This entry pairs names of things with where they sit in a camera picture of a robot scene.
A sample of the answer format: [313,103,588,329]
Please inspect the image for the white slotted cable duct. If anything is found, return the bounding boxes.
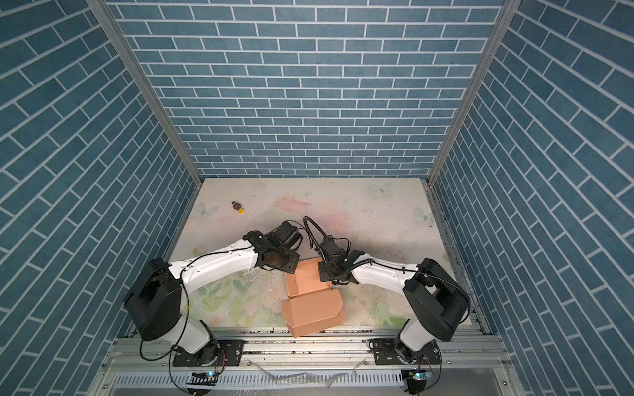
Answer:
[112,370,405,390]

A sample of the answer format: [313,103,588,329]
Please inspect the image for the orange cardboard paper box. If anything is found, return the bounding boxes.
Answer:
[282,258,345,338]

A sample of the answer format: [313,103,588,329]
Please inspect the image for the small brown yellow toy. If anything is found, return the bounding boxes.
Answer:
[231,201,245,214]

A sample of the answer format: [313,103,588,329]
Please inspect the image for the aluminium mounting rail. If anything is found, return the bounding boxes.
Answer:
[102,328,512,372]

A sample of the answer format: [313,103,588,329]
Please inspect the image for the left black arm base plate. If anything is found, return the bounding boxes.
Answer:
[173,339,244,367]

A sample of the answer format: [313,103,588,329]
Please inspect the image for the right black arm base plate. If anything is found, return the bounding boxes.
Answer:
[368,338,442,366]

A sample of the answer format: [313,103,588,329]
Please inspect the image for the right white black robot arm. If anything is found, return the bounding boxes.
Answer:
[314,237,471,352]

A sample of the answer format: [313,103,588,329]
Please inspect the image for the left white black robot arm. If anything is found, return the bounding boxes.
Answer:
[123,221,303,365]

